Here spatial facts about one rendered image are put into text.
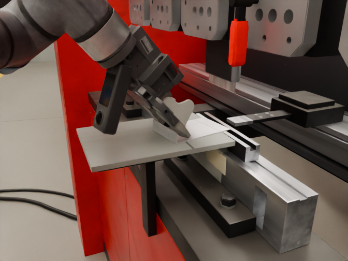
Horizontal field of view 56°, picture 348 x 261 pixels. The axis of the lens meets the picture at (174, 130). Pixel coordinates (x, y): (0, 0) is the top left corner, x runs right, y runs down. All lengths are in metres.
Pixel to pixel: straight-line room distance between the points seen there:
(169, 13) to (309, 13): 0.41
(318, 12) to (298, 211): 0.28
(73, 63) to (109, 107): 0.92
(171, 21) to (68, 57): 0.74
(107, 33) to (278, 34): 0.23
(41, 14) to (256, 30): 0.29
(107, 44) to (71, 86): 0.96
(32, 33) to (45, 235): 1.67
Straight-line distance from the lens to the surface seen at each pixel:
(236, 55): 0.47
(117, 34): 0.49
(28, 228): 2.16
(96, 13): 0.48
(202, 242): 0.56
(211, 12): 0.60
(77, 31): 0.49
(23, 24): 0.50
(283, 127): 0.88
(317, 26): 0.43
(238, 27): 0.47
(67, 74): 1.43
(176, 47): 1.54
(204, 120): 0.69
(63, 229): 2.08
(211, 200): 0.60
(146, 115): 1.06
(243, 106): 1.01
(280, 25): 0.45
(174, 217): 0.61
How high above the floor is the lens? 1.24
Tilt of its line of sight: 22 degrees down
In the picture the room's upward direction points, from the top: straight up
